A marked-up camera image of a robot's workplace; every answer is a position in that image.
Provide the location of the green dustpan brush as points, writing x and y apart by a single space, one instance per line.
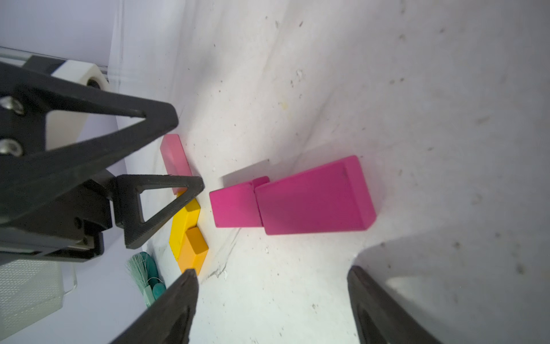
144 272

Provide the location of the pink block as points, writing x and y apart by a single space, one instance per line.
174 156

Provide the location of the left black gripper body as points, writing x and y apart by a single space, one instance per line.
69 229

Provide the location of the orange block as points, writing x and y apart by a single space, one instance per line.
193 251

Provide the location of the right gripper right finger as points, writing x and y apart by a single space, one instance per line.
378 317

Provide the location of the magenta block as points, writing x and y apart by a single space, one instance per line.
330 198
236 206

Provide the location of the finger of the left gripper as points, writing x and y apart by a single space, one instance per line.
143 204
36 176

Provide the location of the lower white mesh shelf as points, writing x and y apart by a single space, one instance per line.
30 291

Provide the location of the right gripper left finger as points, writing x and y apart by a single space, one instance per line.
170 318

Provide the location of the yellow block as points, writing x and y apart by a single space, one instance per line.
183 220

